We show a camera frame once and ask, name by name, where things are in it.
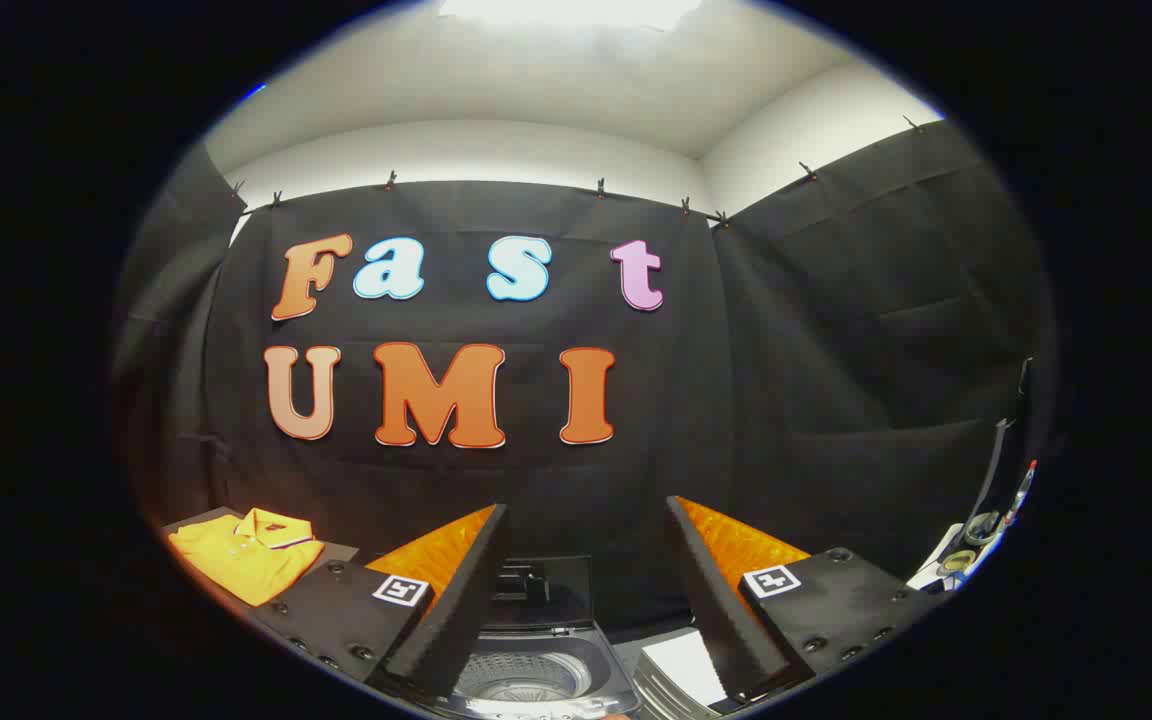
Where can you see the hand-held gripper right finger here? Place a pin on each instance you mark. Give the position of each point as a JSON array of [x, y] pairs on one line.
[[716, 600]]

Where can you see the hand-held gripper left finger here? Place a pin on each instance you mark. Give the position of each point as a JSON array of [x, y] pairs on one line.
[[461, 600]]

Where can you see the grey washing machine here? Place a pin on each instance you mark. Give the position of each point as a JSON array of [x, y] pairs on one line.
[[536, 680]]

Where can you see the yellow polo shirt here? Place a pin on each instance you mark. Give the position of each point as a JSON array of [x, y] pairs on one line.
[[236, 560]]

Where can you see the black backdrop cloth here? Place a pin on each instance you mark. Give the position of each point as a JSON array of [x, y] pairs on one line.
[[786, 400]]

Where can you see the tape roll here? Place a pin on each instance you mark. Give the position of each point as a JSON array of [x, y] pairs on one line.
[[958, 553]]

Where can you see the grey stand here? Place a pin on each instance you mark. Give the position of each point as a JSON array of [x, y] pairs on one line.
[[196, 520]]

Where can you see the red-tipped tool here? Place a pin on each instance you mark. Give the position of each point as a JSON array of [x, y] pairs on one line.
[[1026, 480]]

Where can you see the ceiling light panel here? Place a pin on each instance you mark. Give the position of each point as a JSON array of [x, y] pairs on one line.
[[254, 91], [566, 10]]

